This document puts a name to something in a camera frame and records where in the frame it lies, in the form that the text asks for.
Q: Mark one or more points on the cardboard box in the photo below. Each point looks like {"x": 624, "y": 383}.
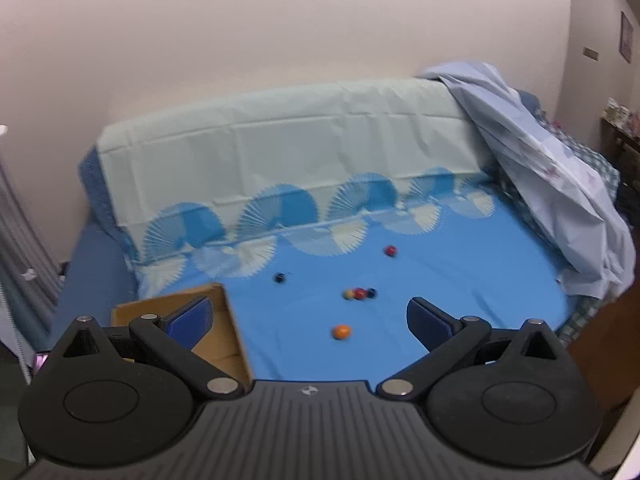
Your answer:
{"x": 225, "y": 332}

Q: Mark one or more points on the small red tomato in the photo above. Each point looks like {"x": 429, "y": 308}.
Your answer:
{"x": 390, "y": 251}

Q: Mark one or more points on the black cherry with stem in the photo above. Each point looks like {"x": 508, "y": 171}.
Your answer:
{"x": 279, "y": 277}

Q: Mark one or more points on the dark round berry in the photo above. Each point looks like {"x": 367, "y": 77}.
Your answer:
{"x": 371, "y": 293}

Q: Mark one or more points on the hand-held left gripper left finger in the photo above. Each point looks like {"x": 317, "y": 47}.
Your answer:
{"x": 192, "y": 320}

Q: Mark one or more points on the grey curtain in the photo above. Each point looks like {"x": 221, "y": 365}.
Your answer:
{"x": 25, "y": 240}

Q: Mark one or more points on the red tomato with green calyx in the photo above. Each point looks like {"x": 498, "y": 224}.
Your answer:
{"x": 359, "y": 294}

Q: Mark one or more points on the small orange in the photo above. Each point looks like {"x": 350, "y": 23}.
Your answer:
{"x": 342, "y": 332}

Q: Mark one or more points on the light blue crumpled cloth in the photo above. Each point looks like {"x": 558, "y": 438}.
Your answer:
{"x": 550, "y": 185}

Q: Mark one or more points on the wall switch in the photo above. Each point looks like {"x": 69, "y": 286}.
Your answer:
{"x": 591, "y": 53}

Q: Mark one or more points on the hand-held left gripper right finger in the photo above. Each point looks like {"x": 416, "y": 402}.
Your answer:
{"x": 425, "y": 322}

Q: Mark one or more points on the wooden shelf with items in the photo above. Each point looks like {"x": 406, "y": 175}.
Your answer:
{"x": 622, "y": 135}

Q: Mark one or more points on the blue checked blanket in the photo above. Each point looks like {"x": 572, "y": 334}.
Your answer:
{"x": 597, "y": 162}

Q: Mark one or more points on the white curtain clip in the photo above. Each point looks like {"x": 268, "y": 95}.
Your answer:
{"x": 28, "y": 274}

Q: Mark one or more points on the blue fabric sofa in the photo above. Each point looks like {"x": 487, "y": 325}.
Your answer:
{"x": 95, "y": 270}

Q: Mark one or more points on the blue fan-print bed sheet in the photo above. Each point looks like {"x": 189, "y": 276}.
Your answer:
{"x": 450, "y": 270}

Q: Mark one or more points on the framed wall picture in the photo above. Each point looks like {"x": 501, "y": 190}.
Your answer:
{"x": 626, "y": 37}

